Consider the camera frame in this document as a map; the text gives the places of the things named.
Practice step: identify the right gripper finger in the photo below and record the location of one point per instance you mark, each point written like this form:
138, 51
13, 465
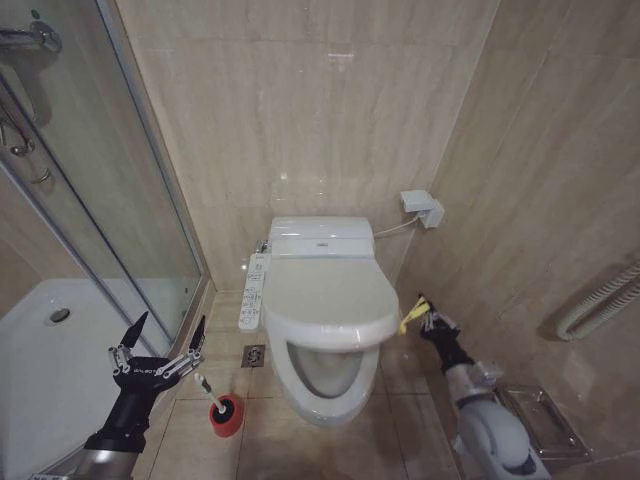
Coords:
429, 320
447, 322

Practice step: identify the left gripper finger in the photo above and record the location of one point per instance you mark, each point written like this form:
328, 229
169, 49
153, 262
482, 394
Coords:
131, 336
197, 340

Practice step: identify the white toilet lid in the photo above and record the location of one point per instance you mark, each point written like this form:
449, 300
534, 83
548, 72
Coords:
325, 295

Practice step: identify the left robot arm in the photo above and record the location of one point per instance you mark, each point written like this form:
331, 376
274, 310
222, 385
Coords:
100, 462

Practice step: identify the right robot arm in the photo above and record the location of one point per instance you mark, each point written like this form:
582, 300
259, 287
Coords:
492, 430

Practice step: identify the white toilet brush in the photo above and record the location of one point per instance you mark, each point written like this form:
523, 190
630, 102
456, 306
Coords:
207, 387

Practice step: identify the red toilet brush holder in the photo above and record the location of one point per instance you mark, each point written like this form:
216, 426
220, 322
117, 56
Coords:
229, 417

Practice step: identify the white toilet bowl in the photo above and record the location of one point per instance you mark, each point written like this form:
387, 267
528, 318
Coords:
325, 400

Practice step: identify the square metal floor drain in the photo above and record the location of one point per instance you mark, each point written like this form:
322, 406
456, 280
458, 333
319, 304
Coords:
253, 356

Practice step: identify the white bidet control panel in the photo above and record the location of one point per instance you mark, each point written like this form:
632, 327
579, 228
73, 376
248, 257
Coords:
252, 295

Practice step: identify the round shower drain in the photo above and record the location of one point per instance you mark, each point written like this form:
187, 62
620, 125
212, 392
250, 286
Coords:
59, 315

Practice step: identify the white shower tray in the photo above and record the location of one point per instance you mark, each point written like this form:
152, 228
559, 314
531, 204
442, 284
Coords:
45, 380

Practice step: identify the chrome water valve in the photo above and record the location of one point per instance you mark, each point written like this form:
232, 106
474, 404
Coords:
262, 246

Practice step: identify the white bidet seat unit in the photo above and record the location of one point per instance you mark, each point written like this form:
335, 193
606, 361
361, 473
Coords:
320, 235

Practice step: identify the white ribbed grab bar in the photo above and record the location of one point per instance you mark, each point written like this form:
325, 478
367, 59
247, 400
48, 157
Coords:
600, 300

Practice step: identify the chrome shower faucet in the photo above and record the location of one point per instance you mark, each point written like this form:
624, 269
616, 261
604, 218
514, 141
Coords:
40, 36

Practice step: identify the chrome wall shelf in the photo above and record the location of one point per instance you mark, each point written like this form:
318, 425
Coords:
542, 420

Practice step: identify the white wall outlet box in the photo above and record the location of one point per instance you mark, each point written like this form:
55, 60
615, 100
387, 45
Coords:
420, 204

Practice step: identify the glass shower enclosure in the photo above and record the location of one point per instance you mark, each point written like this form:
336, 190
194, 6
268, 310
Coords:
125, 175

